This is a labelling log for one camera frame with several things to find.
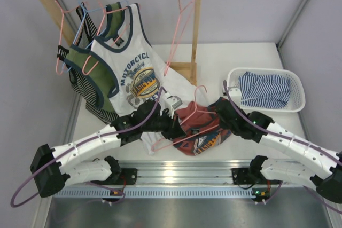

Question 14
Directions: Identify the red tank top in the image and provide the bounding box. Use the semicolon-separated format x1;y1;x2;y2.
173;97;232;156

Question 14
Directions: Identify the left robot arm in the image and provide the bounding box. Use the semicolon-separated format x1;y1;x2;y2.
30;100;185;198

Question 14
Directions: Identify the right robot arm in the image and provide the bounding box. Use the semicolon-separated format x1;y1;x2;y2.
215;100;341;204

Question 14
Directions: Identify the white motorcycle print tank top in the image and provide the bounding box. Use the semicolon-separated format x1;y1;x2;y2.
90;3;209;156

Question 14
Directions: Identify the black white striped tank top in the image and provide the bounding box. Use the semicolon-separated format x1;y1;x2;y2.
57;2;120;124

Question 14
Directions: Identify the green tank top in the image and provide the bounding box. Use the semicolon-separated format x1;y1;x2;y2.
65;2;129;113

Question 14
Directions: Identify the pink hanger with white top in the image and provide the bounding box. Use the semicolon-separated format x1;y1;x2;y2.
82;0;128;76

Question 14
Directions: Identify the blue white striped garment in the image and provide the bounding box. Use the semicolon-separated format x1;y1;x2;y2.
239;72;291;109

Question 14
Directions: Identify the white plastic laundry basket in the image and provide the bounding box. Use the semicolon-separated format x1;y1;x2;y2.
227;68;306;113

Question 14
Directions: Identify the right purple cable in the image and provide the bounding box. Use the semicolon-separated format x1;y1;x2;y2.
223;80;342;222

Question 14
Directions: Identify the purple cable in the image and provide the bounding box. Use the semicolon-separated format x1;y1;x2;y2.
223;80;342;222
10;85;164;208

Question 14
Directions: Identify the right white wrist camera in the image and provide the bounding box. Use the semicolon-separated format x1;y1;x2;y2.
228;88;242;105

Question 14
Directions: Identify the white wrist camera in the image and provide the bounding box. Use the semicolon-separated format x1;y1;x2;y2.
164;92;183;117
228;88;242;105

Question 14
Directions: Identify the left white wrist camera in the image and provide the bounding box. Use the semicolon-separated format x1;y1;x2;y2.
164;92;183;117

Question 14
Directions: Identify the aluminium mounting rail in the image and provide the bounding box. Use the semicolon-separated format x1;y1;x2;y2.
42;160;332;199

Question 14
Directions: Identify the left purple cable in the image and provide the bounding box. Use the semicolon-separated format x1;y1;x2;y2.
10;85;164;208

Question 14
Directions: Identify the blue wire hanger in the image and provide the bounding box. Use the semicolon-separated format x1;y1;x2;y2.
61;0;129;74

